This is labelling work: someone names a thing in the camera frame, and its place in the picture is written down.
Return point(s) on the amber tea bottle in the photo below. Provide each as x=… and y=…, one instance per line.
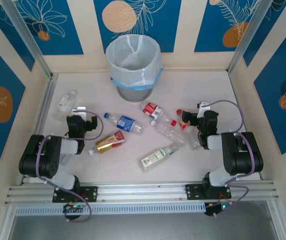
x=108, y=143

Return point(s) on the clear bottle green white label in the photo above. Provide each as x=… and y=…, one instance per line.
x=153, y=157

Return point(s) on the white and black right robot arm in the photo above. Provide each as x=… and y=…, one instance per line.
x=243, y=155

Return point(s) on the aluminium side rail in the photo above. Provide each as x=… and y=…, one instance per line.
x=233, y=85
x=48, y=92

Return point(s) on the white bin liner bag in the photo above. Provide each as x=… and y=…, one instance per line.
x=133, y=75

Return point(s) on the aluminium front rail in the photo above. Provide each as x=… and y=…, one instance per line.
x=143, y=191

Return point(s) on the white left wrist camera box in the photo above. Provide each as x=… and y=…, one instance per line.
x=79, y=110

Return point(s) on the clear bottle blue label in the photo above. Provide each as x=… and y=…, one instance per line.
x=125, y=123

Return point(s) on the black mounting plate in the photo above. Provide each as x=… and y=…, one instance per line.
x=193, y=191
x=90, y=193

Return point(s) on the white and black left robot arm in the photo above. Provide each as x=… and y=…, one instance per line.
x=45, y=160

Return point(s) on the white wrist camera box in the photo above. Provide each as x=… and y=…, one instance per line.
x=205, y=106
x=79, y=110

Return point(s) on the grey metal panel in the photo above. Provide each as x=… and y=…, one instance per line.
x=143, y=227

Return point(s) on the aluminium upright post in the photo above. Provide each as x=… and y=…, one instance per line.
x=248, y=35
x=28, y=37

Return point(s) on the clear crushed bottle white cap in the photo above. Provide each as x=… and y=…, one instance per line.
x=168, y=133

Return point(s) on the grey metal waste bin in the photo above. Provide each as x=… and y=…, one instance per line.
x=134, y=93

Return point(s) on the clear bottle red yellow label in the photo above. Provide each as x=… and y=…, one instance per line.
x=184, y=127

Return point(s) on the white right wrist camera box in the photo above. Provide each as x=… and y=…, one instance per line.
x=205, y=106

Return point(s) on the small black circuit board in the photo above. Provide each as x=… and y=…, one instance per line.
x=70, y=208
x=213, y=210

